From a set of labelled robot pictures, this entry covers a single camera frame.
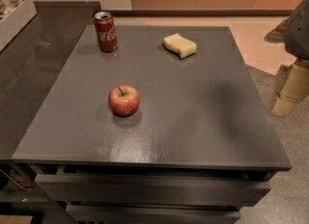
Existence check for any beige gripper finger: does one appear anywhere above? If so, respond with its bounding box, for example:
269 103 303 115
269 61 309 117
269 19 288 40

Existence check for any red apple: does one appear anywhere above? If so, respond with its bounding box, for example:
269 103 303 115
108 84 140 117

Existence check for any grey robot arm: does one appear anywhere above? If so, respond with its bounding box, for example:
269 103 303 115
269 0 309 117

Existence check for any yellow sponge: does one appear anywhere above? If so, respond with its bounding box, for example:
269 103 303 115
163 33 197 59

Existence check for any grey drawer cabinet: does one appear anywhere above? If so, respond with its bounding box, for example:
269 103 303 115
14 26 291 212

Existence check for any upper grey drawer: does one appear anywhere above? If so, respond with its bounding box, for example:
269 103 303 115
36 174 270 207

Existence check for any grey drawer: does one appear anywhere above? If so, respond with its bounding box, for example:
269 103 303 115
66 205 240 224
36 174 270 207

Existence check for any red Coca-Cola can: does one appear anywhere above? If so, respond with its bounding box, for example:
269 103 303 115
94 11 118 52

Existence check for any lower grey drawer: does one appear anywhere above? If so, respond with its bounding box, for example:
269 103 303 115
66 205 240 224

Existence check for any dark grey side counter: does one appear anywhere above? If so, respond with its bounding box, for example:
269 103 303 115
0 1 100 224

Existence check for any white cardboard box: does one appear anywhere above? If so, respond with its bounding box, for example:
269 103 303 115
0 0 37 52

